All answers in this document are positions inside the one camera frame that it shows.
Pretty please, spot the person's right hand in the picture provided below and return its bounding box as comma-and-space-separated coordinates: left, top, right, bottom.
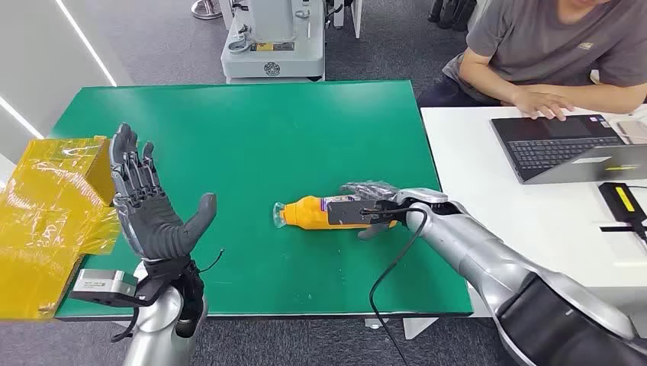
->
510, 86, 576, 122

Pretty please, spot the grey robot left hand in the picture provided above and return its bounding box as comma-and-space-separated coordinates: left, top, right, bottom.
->
108, 122, 218, 264

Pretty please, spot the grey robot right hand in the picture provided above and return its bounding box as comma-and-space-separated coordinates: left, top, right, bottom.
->
340, 181, 449, 241

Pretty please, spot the orange plastic bottle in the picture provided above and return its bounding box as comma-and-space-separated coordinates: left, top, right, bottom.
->
272, 195, 401, 231

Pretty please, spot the black and grey laptop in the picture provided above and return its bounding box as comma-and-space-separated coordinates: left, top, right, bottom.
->
489, 113, 647, 186

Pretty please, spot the person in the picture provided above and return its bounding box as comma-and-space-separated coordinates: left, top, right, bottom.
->
427, 0, 478, 32
417, 0, 647, 115

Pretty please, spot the yellow film wrapped cardboard box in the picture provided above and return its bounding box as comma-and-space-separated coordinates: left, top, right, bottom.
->
0, 135, 122, 322

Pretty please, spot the black device with yellow label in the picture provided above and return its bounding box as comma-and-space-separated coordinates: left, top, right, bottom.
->
597, 181, 647, 239

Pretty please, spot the white machine base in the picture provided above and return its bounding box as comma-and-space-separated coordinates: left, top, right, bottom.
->
220, 0, 327, 85

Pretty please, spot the chrome round stand base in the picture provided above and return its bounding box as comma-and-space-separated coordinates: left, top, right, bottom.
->
190, 0, 224, 21

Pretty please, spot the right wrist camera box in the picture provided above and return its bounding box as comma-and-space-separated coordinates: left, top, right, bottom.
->
327, 197, 405, 228

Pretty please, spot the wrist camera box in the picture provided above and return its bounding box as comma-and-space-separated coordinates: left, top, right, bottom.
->
327, 197, 405, 228
69, 268, 140, 307

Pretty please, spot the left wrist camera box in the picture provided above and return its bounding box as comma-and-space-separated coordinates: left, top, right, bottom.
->
69, 268, 140, 307

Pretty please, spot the thin black wire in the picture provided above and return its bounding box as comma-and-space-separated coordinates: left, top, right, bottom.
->
198, 248, 225, 275

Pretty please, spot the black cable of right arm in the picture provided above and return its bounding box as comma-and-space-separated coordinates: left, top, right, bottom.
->
359, 206, 430, 366

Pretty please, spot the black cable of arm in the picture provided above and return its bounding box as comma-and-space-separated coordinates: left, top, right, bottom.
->
110, 303, 141, 345
359, 206, 430, 366

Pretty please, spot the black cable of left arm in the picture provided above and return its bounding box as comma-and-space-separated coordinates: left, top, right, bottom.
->
110, 303, 141, 345

